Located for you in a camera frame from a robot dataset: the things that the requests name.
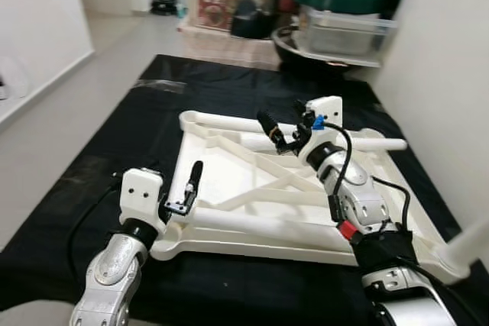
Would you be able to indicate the white plastic table top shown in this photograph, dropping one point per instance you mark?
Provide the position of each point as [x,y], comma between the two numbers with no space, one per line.
[252,169]

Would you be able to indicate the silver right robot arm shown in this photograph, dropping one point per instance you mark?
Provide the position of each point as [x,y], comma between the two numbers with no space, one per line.
[363,204]

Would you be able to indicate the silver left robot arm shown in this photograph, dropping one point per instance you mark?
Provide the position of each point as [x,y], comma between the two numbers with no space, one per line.
[111,280]

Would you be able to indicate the black tablecloth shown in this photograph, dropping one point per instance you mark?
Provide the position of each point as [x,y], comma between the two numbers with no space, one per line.
[114,135]

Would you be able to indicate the black wok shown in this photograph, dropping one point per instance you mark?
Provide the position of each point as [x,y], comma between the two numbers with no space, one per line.
[286,51]

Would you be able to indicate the clear tape strip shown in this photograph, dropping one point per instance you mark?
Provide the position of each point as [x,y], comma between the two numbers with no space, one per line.
[160,85]

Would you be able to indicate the clear plastic storage container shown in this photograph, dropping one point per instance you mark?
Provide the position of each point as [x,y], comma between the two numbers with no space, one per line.
[344,32]

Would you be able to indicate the black glossy bag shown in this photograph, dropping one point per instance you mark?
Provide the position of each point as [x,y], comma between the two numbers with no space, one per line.
[252,19]

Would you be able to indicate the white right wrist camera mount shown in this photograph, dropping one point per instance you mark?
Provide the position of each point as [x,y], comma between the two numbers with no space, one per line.
[327,108]

